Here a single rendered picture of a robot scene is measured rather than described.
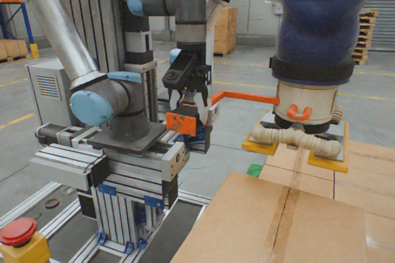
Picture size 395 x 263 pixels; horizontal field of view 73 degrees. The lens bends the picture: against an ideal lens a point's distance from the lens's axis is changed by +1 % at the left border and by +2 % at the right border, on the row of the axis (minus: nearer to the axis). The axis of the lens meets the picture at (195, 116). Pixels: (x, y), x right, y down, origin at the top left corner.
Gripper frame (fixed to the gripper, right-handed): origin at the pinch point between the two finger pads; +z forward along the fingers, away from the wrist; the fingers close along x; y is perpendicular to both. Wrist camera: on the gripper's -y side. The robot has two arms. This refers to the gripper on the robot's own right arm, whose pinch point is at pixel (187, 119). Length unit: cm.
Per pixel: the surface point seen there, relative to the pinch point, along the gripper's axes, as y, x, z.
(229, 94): 24.6, -2.6, -0.2
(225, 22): 686, 265, 17
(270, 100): 24.6, -16.5, -0.2
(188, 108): 1.4, 0.4, -2.6
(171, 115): -4.3, 2.3, -2.3
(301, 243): -2.9, -33.0, 25.3
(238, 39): 938, 308, 92
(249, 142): 14.4, -13.6, 10.9
